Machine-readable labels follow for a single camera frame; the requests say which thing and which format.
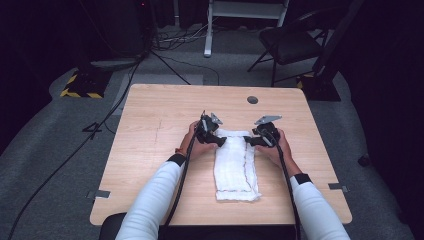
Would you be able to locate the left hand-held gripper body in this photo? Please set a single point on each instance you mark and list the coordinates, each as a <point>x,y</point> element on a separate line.
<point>206,128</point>

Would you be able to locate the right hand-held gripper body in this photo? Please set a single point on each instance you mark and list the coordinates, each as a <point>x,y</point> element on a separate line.
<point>268,131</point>

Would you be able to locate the white towel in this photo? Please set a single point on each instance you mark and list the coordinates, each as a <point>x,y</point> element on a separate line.
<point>235,166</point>

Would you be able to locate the person's right hand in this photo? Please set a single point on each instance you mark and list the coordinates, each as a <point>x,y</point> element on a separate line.
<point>275,154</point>

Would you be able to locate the person's left hand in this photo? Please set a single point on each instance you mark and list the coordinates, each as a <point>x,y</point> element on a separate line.
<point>195,148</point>

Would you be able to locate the dark round table grommet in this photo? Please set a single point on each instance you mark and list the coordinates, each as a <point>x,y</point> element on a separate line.
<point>252,100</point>

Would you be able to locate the black folding chair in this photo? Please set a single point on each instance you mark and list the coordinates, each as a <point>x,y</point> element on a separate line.
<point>286,45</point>

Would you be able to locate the small black floor object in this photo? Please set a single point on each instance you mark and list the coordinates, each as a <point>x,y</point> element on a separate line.
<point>364,160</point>

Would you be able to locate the black slanted stand pole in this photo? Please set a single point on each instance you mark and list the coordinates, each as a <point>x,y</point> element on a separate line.
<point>336,36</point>

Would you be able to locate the dark equipment stand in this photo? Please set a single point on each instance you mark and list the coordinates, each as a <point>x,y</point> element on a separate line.
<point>116,36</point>

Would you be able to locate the black yellow striped base plate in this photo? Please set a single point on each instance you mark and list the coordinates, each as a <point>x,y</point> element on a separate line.
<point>321,90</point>
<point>87,85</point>

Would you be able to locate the grey metal table bracket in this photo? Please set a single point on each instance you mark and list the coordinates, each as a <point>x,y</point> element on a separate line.
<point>338,187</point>
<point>100,194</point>

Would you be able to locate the white desk frame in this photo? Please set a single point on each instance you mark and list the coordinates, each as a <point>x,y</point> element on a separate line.
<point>208,36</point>

